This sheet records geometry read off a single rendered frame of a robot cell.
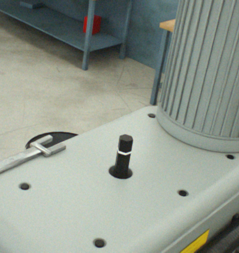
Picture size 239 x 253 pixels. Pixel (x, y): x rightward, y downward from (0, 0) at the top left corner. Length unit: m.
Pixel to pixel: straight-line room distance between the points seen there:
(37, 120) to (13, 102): 0.41
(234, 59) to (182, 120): 0.14
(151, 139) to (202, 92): 0.12
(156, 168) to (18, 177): 0.21
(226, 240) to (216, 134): 0.17
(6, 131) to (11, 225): 3.85
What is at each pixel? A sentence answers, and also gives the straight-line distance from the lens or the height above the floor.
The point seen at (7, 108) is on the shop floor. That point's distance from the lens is 4.85.
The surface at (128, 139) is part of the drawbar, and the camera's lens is 0.72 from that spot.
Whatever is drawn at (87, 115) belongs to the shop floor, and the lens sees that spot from 4.83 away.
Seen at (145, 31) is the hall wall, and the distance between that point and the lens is 6.10.
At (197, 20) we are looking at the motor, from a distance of 0.79.
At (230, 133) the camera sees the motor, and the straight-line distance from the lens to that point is 0.84.
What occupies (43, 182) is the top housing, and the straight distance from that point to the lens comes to 0.71.
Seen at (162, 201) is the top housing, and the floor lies 1.89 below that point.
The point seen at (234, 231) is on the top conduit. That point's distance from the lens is 0.84.
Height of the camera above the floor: 2.32
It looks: 29 degrees down
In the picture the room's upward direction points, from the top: 9 degrees clockwise
